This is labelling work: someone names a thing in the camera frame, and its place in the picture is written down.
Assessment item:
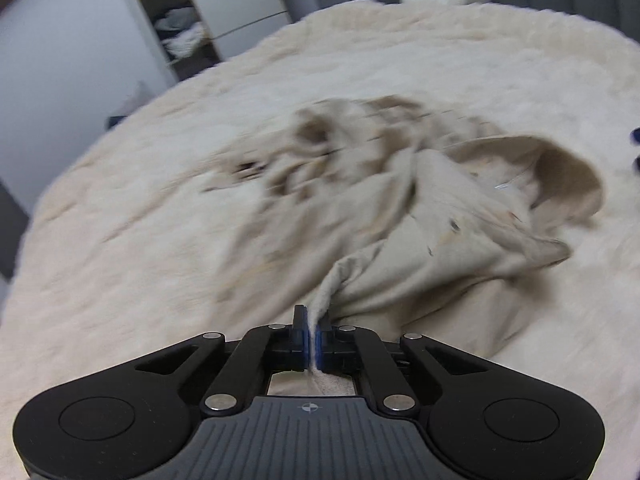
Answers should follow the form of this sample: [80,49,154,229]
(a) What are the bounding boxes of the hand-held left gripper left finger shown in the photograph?
[135,305,312,416]

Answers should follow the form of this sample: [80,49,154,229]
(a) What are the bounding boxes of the cream fluffy blanket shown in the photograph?
[0,0,640,480]

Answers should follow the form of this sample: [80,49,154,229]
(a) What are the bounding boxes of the grey folded clothes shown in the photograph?
[154,7,201,32]

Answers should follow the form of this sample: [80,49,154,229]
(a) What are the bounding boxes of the beige dog-print pajama shirt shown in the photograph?
[200,94,608,397]

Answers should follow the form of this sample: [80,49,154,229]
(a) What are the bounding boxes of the white folded clothes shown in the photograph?
[164,24,212,59]

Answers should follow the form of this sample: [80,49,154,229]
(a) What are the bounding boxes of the dark grey door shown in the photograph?
[0,179,32,279]

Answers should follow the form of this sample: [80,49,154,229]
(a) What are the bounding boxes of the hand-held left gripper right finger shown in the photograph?
[315,324,488,416]

